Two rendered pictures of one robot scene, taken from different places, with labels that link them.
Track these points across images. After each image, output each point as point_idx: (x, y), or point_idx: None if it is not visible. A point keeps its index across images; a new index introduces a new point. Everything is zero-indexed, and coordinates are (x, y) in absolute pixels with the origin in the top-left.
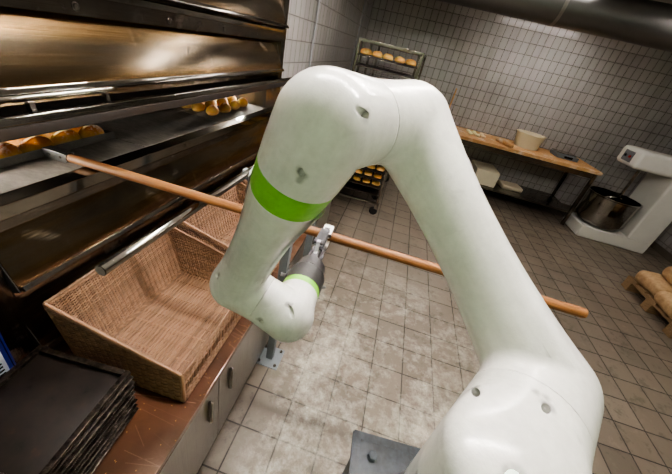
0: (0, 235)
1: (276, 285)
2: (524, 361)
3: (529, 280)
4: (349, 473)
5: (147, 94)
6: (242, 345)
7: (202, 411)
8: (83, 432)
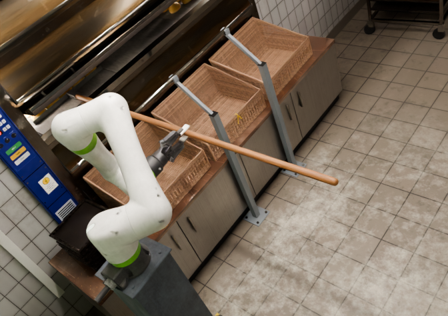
0: (56, 147)
1: None
2: (129, 202)
3: (136, 173)
4: None
5: (107, 38)
6: (199, 203)
7: (167, 240)
8: None
